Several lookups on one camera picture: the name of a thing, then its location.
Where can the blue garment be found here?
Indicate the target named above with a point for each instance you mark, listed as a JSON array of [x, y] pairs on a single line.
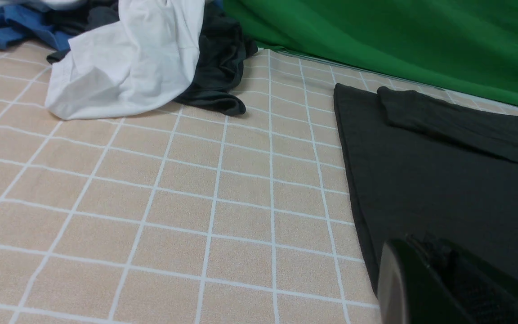
[[19, 23]]

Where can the green backdrop cloth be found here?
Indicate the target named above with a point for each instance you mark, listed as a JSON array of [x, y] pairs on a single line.
[[470, 46]]

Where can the gray long-sleeved shirt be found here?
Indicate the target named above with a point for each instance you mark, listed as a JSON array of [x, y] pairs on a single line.
[[417, 164]]

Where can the white shirt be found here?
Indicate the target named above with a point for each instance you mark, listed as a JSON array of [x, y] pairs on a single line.
[[113, 58]]

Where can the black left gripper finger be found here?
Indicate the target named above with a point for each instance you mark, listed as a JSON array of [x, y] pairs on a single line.
[[432, 281]]

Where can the dark gray crumpled garment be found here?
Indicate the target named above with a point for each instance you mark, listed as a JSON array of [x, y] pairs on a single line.
[[223, 49]]

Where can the beige checkered tablecloth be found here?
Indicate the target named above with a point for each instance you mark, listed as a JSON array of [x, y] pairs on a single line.
[[182, 215]]

